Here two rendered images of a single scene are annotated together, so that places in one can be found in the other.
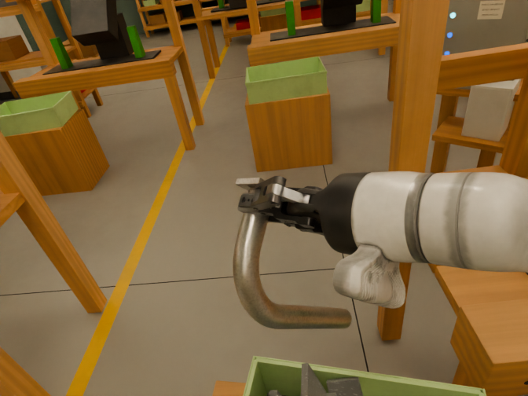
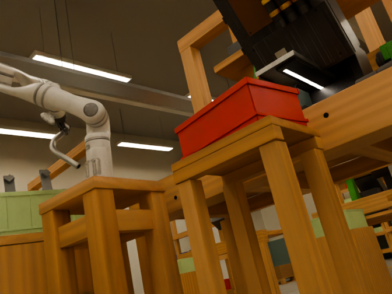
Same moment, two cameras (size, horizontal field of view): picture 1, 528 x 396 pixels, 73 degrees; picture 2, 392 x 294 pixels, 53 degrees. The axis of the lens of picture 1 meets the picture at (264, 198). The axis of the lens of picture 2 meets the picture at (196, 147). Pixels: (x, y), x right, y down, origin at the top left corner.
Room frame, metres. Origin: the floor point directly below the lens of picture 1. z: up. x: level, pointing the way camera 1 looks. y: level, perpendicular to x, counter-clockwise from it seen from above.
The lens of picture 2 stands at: (-0.87, -1.63, 0.47)
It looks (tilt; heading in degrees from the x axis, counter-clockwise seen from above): 19 degrees up; 34
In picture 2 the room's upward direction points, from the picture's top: 13 degrees counter-clockwise
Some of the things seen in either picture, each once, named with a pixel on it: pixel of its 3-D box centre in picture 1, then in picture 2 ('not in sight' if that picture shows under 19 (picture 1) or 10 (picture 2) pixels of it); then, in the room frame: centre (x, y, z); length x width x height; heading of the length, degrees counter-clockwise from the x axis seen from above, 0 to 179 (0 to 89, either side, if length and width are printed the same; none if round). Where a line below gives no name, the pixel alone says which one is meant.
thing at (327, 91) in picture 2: not in sight; (336, 97); (0.75, -1.28, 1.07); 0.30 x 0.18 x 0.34; 85
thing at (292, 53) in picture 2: not in sight; (300, 78); (0.52, -1.23, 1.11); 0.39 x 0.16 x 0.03; 175
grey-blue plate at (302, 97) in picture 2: not in sight; (307, 108); (0.45, -1.24, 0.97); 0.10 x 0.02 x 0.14; 175
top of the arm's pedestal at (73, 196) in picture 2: not in sight; (103, 198); (0.06, -0.56, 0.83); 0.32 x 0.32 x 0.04; 89
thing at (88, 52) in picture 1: (86, 48); (280, 274); (8.96, 3.38, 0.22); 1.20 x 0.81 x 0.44; 176
